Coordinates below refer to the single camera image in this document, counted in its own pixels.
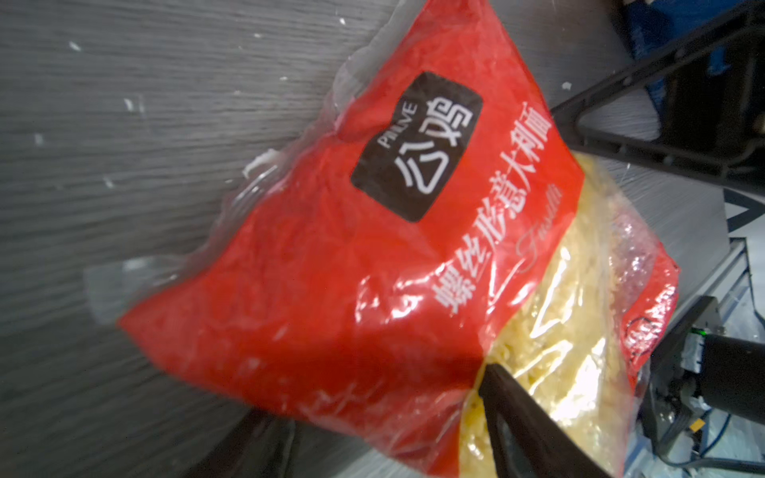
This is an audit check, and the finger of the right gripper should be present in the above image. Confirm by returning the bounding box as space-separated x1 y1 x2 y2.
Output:
552 1 764 194

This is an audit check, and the orange blue pasta bag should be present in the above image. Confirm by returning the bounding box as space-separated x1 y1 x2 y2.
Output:
623 0 761 119

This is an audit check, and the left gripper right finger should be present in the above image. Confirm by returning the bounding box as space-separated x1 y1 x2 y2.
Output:
479 364 609 477

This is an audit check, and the aluminium front rail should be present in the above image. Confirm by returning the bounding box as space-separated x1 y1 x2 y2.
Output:
677 238 752 316

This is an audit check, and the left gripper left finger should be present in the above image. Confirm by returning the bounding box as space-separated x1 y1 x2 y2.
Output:
184 409 297 478

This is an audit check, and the red fusilli bag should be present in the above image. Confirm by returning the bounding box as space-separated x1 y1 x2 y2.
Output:
85 1 679 477

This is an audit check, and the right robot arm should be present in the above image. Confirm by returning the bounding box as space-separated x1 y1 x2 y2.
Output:
552 1 764 459

